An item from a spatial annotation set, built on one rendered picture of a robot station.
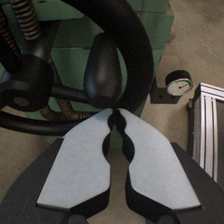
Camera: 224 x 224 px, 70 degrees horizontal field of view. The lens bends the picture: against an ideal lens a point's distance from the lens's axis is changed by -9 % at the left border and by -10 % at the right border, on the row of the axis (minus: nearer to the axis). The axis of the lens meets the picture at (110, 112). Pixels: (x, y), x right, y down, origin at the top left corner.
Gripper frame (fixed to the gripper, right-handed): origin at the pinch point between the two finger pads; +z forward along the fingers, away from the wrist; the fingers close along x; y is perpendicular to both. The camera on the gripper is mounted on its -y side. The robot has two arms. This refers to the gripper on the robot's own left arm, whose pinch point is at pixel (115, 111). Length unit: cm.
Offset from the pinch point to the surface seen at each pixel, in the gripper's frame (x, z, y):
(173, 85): 14.3, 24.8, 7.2
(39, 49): -9.2, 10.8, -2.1
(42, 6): -9.1, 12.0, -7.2
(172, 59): 17.9, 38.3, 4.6
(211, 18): 115, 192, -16
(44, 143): -35, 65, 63
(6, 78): -10.8, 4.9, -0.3
